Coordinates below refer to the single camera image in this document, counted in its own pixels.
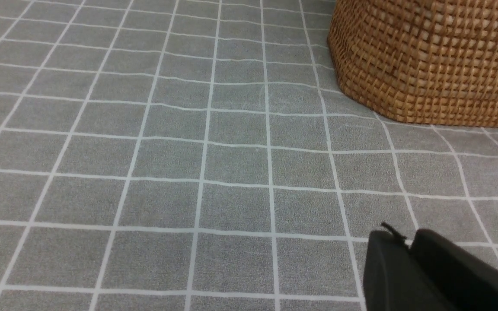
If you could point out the grey checked tablecloth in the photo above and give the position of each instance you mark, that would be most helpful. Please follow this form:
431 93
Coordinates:
198 155

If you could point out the woven rattan basket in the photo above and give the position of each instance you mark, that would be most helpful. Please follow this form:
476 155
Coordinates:
419 61

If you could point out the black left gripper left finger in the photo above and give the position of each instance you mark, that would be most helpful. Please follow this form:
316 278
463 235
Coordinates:
392 279

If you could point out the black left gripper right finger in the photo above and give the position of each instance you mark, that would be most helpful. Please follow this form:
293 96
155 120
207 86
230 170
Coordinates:
467 282

